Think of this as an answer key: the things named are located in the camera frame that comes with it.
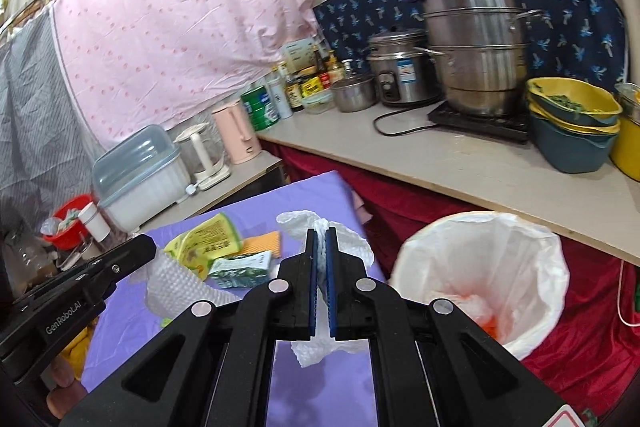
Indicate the yellow strainer basin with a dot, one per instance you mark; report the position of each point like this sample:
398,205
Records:
590,94

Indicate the white power plug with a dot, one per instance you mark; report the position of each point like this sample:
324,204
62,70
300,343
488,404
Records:
193,190

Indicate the black induction cooker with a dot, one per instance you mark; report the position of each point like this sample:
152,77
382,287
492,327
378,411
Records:
480,124

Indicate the white lidded jar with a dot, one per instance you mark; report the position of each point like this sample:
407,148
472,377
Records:
95,222

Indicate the yellow green snack bag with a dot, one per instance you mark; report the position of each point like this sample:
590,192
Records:
200,242

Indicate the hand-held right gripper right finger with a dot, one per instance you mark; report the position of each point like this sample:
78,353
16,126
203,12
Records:
331,287

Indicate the purple tablecloth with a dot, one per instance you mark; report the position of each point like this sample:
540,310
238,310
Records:
300,202

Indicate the large orange foam net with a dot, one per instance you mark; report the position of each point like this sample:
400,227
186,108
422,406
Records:
262,244

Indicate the pink electric kettle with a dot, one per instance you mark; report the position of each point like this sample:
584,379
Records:
235,132

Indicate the steel rice cooker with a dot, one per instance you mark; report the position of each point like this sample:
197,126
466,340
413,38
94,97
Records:
405,77

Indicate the green drink carton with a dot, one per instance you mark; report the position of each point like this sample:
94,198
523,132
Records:
240,269

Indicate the white paper tissue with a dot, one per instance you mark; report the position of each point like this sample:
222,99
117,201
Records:
352,244

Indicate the dark sauce bottle white label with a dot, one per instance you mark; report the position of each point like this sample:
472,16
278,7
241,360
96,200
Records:
295,94

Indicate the pink dotted sheet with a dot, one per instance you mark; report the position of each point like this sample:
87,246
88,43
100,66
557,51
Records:
175,32

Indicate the lidded dish storage box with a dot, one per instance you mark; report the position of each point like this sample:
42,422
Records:
140,187

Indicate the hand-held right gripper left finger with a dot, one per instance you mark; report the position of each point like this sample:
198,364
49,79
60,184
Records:
312,287

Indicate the green tin can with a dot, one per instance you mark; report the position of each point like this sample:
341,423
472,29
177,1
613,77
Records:
260,109

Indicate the blue plastic basin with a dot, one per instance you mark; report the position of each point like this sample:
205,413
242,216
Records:
570,152

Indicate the small steel pot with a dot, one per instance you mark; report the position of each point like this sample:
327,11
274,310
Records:
352,97

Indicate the steel steamer pot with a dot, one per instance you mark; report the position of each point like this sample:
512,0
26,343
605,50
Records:
475,57

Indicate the yellow label jar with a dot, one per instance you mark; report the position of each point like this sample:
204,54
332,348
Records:
311,86

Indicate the red plastic basin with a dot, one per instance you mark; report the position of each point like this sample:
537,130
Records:
70,239

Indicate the pump bottle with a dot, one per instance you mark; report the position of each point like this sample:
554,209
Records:
349,71

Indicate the yellow cloth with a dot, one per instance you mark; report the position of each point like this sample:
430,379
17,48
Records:
75,352

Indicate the green white paper box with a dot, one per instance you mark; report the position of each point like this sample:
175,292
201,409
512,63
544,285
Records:
300,54

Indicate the tall dark sauce bottle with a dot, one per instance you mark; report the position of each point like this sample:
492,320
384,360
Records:
320,62

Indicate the clear food container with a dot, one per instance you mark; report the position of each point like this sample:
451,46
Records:
318,103

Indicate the yellow oil bottle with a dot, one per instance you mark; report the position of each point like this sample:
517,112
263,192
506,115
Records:
335,69

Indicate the clear bubble wrap sheet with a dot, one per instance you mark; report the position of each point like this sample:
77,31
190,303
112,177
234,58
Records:
175,292

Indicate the navy printed cloth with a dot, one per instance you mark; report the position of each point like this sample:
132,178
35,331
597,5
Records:
565,7

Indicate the red cloth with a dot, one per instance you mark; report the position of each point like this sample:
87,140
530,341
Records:
590,347

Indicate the person's left hand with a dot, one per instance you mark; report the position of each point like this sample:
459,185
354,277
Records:
65,382

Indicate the white lined trash bin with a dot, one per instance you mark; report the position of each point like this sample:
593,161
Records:
475,257

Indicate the grey striped sheet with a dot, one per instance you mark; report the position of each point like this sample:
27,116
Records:
35,132

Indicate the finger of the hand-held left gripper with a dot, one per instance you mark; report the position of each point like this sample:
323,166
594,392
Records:
125,259

